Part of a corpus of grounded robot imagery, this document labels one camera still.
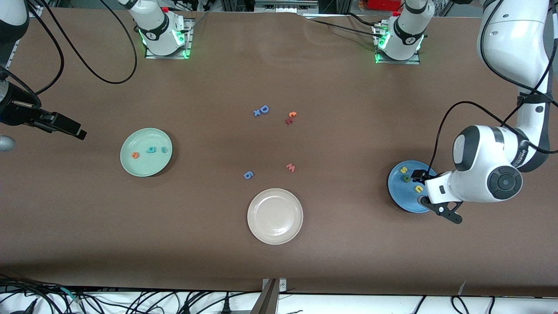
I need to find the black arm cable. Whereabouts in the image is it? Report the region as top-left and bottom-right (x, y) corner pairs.
(429, 0), (558, 176)
(0, 0), (138, 109)

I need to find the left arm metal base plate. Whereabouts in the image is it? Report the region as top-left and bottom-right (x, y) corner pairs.
(373, 24), (421, 65)

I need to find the short black table cable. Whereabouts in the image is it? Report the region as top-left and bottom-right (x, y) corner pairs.
(344, 12), (380, 27)

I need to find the green round plate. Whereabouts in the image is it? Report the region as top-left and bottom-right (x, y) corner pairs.
(120, 127), (173, 177)

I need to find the aluminium frame beam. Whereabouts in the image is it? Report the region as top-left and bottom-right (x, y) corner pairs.
(254, 0), (321, 14)

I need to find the blue round plate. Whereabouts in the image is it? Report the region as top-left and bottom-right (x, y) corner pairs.
(388, 160), (439, 214)

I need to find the brown table cover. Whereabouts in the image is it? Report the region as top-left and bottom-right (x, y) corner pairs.
(0, 8), (558, 298)

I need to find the red box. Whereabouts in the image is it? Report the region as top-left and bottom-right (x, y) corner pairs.
(367, 0), (404, 11)

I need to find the long black table cable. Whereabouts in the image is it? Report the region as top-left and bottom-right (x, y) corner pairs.
(304, 16), (384, 39)

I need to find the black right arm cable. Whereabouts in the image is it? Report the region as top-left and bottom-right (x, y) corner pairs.
(0, 0), (138, 109)

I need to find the aluminium side rail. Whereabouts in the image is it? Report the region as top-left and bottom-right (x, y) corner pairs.
(4, 41), (21, 72)

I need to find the metal table clamp bracket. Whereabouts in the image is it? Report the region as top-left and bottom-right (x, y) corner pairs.
(251, 278), (288, 314)

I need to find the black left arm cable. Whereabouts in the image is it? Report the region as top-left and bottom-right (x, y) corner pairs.
(429, 0), (558, 176)

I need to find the beige round plate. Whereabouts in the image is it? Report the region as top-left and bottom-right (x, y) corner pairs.
(247, 188), (304, 245)

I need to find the teal tipped cable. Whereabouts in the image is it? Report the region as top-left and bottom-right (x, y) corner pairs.
(59, 286), (83, 304)

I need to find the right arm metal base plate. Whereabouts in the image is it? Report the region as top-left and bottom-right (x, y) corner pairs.
(145, 17), (193, 59)

